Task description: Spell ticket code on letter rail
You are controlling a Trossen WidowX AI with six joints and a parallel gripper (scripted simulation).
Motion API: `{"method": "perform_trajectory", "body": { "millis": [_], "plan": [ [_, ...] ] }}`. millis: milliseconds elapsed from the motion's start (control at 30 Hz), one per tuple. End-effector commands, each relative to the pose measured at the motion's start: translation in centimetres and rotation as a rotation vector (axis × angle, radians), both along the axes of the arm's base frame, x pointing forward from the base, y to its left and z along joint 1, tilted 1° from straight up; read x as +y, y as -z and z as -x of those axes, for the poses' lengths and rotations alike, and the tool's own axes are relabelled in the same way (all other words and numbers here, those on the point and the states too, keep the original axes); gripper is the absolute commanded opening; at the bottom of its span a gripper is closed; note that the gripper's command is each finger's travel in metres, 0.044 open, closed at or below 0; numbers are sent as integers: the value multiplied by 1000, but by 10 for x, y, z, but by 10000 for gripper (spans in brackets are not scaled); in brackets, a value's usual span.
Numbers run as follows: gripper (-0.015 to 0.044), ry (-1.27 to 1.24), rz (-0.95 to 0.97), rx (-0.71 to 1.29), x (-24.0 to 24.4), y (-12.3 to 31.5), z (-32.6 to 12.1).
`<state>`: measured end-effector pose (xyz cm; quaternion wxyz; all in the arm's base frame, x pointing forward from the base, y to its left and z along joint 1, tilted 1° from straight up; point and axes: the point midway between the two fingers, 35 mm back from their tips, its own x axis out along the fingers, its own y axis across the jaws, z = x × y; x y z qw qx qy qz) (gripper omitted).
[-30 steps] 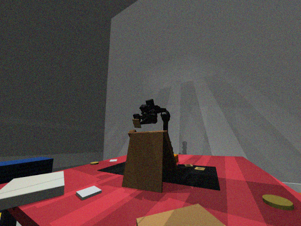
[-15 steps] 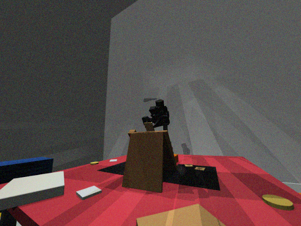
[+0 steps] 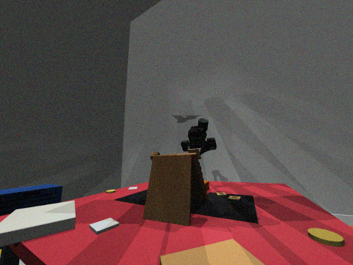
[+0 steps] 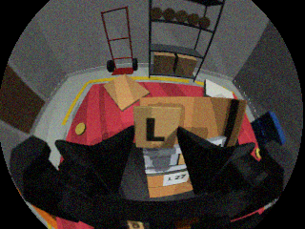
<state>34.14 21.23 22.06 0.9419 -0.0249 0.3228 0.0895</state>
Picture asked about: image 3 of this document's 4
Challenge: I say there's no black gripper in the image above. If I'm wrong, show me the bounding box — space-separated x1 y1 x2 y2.
181 135 217 155

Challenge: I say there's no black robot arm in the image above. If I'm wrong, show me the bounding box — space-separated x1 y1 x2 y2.
188 118 208 142

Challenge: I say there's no white square tile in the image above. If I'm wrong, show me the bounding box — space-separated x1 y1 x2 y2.
89 218 120 235

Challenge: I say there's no white flat rectangular board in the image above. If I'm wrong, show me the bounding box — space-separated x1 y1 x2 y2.
0 200 76 247

